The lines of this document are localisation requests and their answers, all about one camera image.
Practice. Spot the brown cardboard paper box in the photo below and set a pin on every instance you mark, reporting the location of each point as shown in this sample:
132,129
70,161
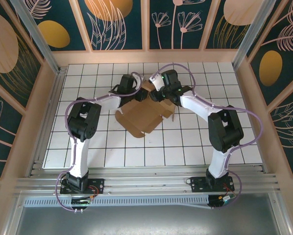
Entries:
139,117

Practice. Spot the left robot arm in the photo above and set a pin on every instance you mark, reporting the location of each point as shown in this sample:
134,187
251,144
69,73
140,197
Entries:
79,156

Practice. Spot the grey metal sheet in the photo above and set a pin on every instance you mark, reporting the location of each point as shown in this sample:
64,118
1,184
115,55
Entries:
146,220

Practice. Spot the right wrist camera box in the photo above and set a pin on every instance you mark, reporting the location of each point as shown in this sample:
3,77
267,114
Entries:
157,83

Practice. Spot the aluminium side rail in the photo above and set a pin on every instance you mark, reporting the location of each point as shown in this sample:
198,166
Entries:
54,98

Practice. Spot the long aluminium mounting rail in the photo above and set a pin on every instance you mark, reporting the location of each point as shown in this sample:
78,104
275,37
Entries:
149,181

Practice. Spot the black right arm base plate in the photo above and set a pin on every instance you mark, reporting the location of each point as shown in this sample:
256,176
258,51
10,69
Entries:
198,183

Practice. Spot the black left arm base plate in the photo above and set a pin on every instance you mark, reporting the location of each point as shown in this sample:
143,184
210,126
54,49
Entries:
97,183

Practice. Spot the aluminium frame post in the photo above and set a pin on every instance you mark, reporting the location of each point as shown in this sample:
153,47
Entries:
254,29
36,34

